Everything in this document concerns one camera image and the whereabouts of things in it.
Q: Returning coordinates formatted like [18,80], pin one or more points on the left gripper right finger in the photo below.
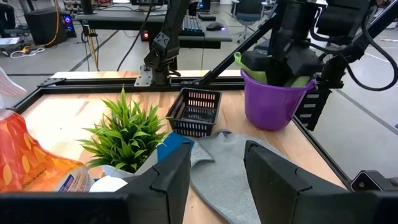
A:
[280,186]

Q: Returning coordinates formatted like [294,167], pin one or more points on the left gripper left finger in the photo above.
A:
[161,186]

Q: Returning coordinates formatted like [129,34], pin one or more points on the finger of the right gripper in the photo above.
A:
[256,60]
[306,65]

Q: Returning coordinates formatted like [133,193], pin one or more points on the green cloth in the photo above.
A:
[255,73]

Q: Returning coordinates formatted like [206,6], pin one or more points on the dark blue sponge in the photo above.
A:
[172,144]

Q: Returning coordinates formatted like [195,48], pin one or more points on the purple bucket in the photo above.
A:
[270,105]

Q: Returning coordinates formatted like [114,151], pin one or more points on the grey knit cloth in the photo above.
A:
[224,174]

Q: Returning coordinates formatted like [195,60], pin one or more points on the green plant white pot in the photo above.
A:
[127,140]

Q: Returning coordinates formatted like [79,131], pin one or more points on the black mesh basket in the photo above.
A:
[194,115]

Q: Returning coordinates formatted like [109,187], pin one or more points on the orange spray bottle white trigger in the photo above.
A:
[25,155]

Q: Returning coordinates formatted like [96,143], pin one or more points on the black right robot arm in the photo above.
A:
[164,40]

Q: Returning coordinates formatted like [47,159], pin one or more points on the black diagonal rig strut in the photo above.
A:
[236,49]

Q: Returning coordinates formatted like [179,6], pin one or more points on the black slotted side panel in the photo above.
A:
[311,105]

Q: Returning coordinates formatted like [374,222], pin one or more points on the blue seat office chair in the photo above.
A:
[252,12]

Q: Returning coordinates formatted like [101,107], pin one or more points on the black computer mouse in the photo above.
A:
[214,26]

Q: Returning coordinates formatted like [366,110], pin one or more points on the backlit computer keyboard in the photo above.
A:
[192,25]

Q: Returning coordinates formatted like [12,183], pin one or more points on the dark office desk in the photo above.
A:
[124,18]

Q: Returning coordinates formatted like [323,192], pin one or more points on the black box purple light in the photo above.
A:
[69,25]

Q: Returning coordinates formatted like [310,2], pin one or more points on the black computer tower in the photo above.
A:
[43,26]

